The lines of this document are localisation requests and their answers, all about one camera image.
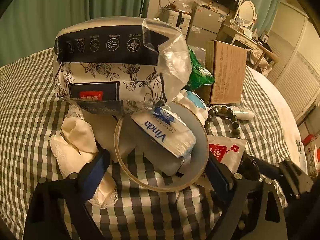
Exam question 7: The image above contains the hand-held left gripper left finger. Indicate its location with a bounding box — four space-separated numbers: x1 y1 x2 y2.
24 150 112 240

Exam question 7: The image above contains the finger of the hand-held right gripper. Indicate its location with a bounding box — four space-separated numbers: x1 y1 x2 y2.
239 153 284 180

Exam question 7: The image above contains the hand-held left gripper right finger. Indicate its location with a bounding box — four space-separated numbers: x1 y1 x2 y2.
205 156 288 240

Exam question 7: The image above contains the clear tape roll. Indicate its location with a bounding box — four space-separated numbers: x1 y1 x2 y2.
114 101 209 193

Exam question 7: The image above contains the white lace cloth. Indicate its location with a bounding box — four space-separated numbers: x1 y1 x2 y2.
49 105 118 209

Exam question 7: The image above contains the small blue white tissue packet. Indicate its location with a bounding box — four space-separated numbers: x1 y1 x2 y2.
131 106 197 158

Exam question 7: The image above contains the white and blue bear toy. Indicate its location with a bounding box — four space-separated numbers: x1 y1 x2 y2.
175 89 209 128

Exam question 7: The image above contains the floral print tissue pack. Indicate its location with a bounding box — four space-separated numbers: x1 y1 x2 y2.
54 17 192 115

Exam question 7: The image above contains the green packet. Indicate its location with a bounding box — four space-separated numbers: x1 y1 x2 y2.
186 46 216 92

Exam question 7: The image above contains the red and white sachet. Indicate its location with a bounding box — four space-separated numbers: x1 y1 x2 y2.
207 135 247 174

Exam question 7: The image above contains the light blue smartphone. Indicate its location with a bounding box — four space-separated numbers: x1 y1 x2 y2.
295 139 308 173

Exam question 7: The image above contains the white tube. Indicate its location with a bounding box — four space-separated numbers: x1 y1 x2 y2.
225 105 254 120

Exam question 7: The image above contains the red package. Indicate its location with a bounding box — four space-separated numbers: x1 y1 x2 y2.
301 134 316 147

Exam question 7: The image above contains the white duvet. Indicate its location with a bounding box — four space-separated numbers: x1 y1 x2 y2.
246 67 308 175

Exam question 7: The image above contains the small brown carton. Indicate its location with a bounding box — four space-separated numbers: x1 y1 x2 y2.
205 40 248 105

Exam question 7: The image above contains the checkered bed sheet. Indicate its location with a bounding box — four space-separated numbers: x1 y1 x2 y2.
0 47 288 240

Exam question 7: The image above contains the wooden chair with clothes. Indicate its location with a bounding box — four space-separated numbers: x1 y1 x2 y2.
246 42 280 73

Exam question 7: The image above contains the white louvered wardrobe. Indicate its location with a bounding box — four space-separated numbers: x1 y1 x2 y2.
265 1 320 128

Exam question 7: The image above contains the white dressing table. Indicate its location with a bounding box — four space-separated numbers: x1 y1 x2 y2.
216 21 265 53

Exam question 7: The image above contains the grey small fridge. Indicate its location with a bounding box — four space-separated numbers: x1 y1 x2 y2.
186 4 227 48

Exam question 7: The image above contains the oval white mirror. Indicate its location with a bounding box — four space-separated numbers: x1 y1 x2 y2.
237 0 257 28

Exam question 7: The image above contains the white suitcase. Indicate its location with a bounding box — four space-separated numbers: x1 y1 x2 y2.
160 9 192 34

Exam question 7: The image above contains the wide green curtain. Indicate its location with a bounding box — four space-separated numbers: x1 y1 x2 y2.
0 0 153 68

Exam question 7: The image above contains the crumpled clear plastic bag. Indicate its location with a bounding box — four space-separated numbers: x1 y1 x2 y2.
172 1 194 13

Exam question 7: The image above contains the dark bead bracelet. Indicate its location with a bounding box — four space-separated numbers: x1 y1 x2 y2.
204 105 242 139

